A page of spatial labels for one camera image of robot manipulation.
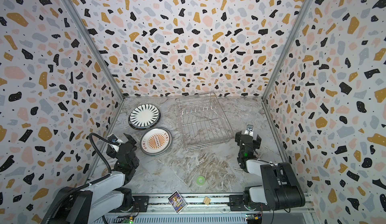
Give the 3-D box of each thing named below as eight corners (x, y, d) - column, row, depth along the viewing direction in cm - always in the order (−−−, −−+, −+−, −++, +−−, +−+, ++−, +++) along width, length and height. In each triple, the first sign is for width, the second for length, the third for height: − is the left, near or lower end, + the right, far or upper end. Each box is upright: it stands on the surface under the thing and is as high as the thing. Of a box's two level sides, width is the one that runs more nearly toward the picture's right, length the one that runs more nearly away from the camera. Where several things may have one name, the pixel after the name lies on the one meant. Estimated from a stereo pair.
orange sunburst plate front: (138, 155, 92) (136, 153, 89) (145, 130, 103) (144, 127, 101) (169, 155, 92) (168, 153, 89) (173, 130, 103) (172, 127, 101)
